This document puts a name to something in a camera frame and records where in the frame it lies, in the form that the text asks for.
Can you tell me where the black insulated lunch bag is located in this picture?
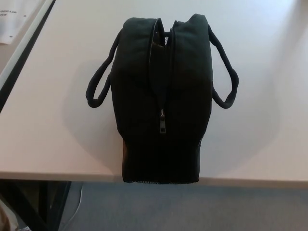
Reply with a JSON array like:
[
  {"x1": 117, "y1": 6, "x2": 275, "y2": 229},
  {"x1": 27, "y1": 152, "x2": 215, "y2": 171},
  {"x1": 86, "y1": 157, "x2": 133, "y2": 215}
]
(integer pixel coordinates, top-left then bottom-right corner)
[{"x1": 86, "y1": 13, "x2": 239, "y2": 186}]

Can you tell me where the white adjacent desk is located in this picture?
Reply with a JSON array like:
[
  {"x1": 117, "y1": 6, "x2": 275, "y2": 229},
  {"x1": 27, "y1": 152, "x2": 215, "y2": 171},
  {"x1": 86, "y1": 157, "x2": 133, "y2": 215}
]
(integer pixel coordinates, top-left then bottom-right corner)
[{"x1": 0, "y1": 0, "x2": 57, "y2": 85}]

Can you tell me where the dark metal desk leg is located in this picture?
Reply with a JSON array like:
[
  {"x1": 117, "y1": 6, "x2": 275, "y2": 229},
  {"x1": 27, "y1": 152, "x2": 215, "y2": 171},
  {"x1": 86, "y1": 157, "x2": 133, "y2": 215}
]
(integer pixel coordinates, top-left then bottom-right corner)
[{"x1": 0, "y1": 180, "x2": 73, "y2": 231}]

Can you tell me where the white printed paper sheet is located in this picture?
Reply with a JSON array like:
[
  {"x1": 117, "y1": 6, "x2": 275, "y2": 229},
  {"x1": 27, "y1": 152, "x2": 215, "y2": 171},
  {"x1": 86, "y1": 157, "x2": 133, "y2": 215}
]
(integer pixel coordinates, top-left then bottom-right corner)
[{"x1": 0, "y1": 0, "x2": 46, "y2": 45}]

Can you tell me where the thin white floor cable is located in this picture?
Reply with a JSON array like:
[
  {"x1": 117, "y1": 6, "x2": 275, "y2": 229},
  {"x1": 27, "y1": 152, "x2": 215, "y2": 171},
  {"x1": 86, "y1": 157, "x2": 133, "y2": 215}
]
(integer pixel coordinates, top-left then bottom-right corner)
[{"x1": 64, "y1": 183, "x2": 84, "y2": 227}]

